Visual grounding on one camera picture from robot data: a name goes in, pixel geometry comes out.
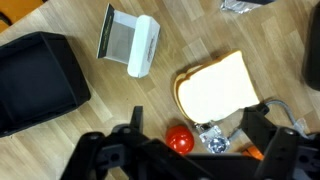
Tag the small white carton box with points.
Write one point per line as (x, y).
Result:
(129, 40)

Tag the red ball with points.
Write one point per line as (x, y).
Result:
(180, 139)

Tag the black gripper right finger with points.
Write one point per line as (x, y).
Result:
(255, 124)

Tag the toy bread slices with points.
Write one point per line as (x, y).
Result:
(215, 90)

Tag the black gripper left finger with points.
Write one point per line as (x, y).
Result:
(137, 118)

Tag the black square pot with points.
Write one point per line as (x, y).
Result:
(40, 79)

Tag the orange toy carrot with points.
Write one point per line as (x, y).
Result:
(253, 151)

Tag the small silver glass cup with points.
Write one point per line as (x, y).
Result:
(212, 138)

